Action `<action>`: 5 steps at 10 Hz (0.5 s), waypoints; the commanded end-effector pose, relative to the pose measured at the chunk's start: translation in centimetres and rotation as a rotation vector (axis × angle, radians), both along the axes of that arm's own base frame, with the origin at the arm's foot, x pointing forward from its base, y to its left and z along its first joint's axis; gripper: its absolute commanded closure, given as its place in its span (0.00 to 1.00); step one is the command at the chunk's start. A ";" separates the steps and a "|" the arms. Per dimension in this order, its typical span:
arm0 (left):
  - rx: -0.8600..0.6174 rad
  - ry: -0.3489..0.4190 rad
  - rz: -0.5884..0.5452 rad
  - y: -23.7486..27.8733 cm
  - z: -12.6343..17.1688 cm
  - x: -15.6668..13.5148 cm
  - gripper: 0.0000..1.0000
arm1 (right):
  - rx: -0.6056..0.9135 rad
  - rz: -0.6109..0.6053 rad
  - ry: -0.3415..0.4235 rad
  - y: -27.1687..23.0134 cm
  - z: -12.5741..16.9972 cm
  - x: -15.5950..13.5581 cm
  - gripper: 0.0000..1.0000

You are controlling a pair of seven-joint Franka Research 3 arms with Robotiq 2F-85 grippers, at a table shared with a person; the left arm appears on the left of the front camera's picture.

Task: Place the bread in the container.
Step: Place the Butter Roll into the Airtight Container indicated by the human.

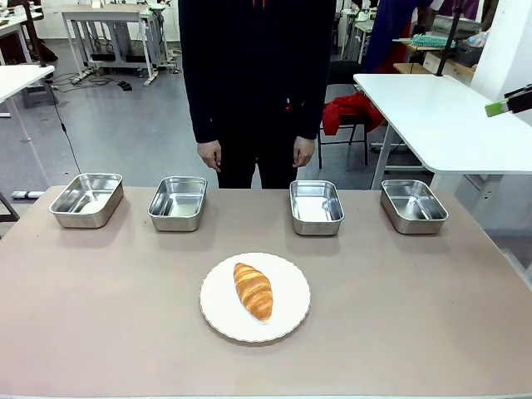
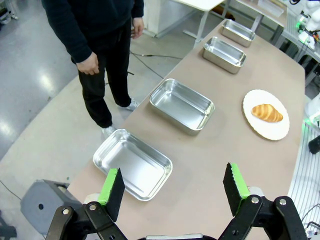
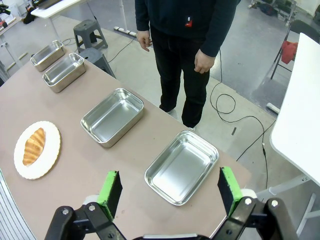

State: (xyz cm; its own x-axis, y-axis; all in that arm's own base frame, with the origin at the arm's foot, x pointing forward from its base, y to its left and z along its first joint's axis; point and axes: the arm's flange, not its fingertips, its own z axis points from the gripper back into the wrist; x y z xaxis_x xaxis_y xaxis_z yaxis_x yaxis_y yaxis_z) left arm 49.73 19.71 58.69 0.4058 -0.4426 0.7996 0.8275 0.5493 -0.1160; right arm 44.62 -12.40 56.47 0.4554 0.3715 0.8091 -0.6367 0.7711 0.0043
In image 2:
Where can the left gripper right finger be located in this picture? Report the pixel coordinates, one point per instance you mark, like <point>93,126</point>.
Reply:
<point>236,190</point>

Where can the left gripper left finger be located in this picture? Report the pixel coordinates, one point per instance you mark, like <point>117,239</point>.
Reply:
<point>110,197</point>

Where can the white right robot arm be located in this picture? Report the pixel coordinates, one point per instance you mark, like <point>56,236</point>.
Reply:
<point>313,17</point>

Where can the person's right forearm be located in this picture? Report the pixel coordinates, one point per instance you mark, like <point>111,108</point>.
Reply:
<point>75,47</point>

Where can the person's left forearm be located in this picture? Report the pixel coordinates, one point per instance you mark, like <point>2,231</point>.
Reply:
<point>137,8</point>

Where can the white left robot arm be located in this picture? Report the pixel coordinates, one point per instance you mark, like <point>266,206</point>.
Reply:
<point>313,107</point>

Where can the deep steel container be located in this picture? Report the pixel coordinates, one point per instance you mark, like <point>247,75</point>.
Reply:
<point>222,51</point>
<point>180,105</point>

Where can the person's right hand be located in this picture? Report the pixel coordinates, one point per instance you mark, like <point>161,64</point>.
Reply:
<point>88,65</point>

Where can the person's left hand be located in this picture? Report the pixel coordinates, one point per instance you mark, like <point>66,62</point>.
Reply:
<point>138,27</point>

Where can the shallow steel tray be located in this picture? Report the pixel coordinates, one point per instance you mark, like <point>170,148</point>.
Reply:
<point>140,170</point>
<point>237,30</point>

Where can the aluminium profile robot platform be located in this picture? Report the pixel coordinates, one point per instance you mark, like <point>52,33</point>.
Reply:
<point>300,175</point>

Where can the white right sneaker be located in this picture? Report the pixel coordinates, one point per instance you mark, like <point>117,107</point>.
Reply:
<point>108,131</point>

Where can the white sneaker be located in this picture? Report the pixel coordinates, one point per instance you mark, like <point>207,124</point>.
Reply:
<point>131,105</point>
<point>108,131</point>

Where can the white scalloped plate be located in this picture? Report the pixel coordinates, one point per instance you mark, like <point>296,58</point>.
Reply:
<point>272,130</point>

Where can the grey plastic stool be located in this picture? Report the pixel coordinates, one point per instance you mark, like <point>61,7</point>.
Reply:
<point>40,202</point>

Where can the golden croissant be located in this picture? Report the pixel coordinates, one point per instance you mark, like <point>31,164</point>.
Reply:
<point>266,113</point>

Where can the black round device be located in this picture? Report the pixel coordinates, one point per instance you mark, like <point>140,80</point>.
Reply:
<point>315,146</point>

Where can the white left sneaker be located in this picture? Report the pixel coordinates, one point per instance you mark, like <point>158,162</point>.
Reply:
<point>131,105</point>

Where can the person in dark clothes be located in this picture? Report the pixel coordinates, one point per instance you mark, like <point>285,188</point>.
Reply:
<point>107,37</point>

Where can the brown background table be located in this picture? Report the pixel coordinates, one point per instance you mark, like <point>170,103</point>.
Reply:
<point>250,10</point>

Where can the clear plastic box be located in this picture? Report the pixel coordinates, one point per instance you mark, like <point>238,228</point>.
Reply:
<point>271,6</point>

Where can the large white table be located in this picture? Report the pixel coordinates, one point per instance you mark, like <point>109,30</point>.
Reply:
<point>185,3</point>

